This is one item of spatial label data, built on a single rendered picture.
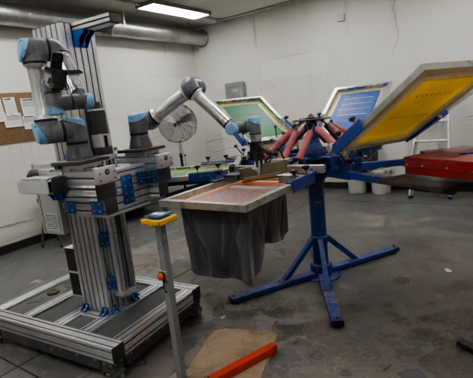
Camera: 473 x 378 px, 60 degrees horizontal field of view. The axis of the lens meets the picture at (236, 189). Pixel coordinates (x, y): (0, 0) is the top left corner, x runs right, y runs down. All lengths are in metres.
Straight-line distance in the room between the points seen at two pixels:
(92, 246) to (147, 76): 4.83
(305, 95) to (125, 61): 2.92
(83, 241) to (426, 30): 5.19
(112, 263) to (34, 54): 1.30
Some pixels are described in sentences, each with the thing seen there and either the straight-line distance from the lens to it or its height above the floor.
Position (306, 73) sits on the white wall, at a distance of 6.93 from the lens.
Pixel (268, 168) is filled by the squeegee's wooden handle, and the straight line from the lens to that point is 2.58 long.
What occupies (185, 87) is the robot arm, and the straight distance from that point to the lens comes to 2.58.
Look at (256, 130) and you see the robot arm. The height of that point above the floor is 1.30.
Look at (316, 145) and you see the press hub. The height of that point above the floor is 1.10.
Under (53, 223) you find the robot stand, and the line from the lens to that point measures 2.92.
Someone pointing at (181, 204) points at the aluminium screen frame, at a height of 0.97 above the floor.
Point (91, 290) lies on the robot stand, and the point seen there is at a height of 0.37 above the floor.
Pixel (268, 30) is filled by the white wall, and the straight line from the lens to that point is 7.31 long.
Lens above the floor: 1.44
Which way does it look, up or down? 11 degrees down
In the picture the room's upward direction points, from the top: 6 degrees counter-clockwise
